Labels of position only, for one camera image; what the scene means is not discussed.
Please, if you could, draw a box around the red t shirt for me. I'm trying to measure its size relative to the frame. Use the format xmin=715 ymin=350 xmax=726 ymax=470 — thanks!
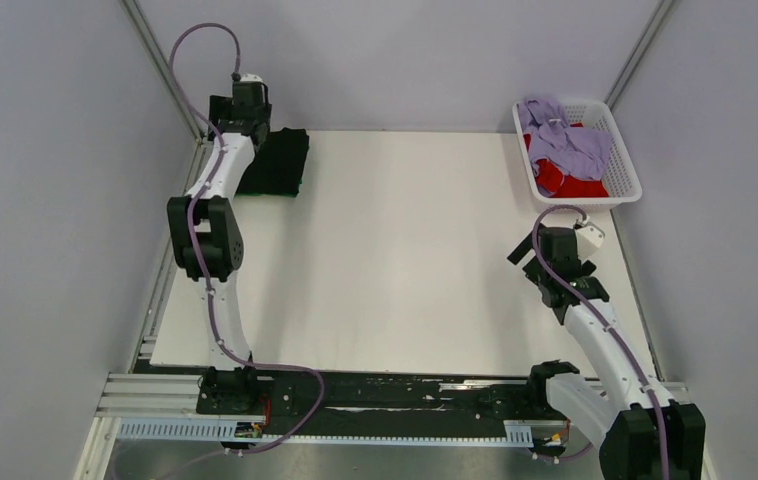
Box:
xmin=523 ymin=123 xmax=609 ymax=198

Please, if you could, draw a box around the folded green t shirt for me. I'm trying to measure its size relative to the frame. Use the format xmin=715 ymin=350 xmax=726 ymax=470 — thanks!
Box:
xmin=236 ymin=165 xmax=303 ymax=197

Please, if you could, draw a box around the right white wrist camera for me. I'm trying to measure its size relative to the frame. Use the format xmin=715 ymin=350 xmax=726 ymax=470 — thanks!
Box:
xmin=574 ymin=221 xmax=606 ymax=260

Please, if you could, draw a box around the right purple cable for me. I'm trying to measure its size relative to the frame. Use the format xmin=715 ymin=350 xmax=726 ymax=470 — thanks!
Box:
xmin=529 ymin=203 xmax=672 ymax=480

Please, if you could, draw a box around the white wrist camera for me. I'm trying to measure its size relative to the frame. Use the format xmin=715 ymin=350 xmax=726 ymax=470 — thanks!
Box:
xmin=574 ymin=221 xmax=606 ymax=260
xmin=236 ymin=73 xmax=264 ymax=85

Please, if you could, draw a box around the black t shirt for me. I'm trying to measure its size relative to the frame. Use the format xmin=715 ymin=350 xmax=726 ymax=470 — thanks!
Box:
xmin=247 ymin=128 xmax=310 ymax=176

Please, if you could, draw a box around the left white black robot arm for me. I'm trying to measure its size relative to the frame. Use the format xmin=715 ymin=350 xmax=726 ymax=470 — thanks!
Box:
xmin=166 ymin=75 xmax=272 ymax=415

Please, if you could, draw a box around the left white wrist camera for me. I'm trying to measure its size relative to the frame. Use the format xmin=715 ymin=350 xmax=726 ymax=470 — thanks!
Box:
xmin=236 ymin=73 xmax=264 ymax=85

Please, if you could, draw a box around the lilac t shirt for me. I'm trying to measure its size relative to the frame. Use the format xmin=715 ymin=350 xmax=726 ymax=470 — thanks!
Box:
xmin=518 ymin=95 xmax=613 ymax=181

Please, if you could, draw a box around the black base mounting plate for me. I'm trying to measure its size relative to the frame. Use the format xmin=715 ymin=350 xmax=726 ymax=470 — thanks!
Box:
xmin=196 ymin=370 xmax=567 ymax=440

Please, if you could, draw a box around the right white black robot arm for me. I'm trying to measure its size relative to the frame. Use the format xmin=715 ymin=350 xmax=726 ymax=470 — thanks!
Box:
xmin=507 ymin=224 xmax=706 ymax=479

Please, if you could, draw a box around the aluminium frame rail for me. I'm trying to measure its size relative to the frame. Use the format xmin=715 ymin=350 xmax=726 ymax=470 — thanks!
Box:
xmin=119 ymin=0 xmax=203 ymax=144

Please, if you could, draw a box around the white plastic laundry basket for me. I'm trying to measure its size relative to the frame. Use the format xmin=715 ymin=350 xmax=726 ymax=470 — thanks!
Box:
xmin=512 ymin=95 xmax=643 ymax=212

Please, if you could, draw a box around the white slotted cable duct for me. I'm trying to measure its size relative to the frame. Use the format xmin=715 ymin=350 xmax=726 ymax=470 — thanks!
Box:
xmin=117 ymin=418 xmax=534 ymax=446

